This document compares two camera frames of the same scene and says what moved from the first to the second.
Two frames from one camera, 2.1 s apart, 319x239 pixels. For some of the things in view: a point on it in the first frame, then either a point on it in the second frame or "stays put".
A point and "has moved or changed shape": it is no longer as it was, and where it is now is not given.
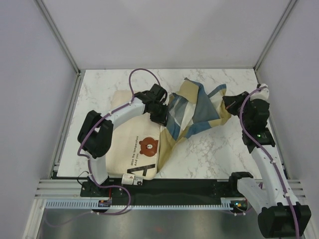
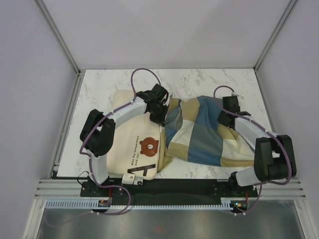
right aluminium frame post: [290, 5] stays put
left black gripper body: [158, 114] stays put
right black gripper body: [235, 107] to [221, 119]
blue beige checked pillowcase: [191, 110] has moved or changed shape
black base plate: [160, 190] stays put
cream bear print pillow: [133, 150] stays put
